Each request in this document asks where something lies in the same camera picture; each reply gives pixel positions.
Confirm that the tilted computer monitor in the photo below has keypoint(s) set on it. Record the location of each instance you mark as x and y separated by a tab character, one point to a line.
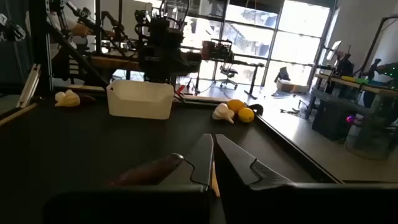
334	49

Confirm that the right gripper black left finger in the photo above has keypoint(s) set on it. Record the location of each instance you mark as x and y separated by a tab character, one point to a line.
186	202

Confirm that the white garlic bulb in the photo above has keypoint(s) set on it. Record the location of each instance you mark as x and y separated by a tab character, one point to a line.
222	113
66	99

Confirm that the black office chair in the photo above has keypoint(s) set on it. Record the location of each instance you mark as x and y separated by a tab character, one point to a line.
228	74

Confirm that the long wooden work table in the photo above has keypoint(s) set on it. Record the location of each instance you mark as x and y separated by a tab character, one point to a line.
357	85

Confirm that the white plastic basket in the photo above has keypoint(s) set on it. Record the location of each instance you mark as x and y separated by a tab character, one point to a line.
140	99

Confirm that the cardboard box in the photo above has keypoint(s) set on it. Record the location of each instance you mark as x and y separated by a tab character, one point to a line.
290	85

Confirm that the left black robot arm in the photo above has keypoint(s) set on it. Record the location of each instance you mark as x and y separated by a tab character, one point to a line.
161	46

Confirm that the black standing desk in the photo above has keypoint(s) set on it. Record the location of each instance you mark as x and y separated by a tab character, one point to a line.
245	64

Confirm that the purple foil snack bag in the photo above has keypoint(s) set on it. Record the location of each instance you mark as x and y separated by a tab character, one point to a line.
146	172

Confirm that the black frame corner bracket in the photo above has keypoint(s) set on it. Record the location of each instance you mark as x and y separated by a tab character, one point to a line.
258	109

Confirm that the black storage bin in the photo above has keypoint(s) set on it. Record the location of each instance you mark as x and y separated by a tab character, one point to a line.
335	118

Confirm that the overhead camera frame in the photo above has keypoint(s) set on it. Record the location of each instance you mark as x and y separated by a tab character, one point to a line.
40	46

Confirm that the person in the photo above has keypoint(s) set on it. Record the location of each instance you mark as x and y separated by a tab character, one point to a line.
373	68
345	65

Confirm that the yellow lemon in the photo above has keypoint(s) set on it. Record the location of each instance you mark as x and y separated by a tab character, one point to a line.
246	115

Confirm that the orange fruit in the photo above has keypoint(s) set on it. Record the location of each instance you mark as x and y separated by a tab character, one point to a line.
235	105

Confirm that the purple eggplant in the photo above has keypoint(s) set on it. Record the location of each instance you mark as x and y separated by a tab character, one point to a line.
88	99

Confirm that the silver aluminium profile bar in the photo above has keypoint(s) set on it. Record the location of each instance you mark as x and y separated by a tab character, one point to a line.
29	85

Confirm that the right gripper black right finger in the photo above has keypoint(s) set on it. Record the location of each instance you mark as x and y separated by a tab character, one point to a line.
248	193

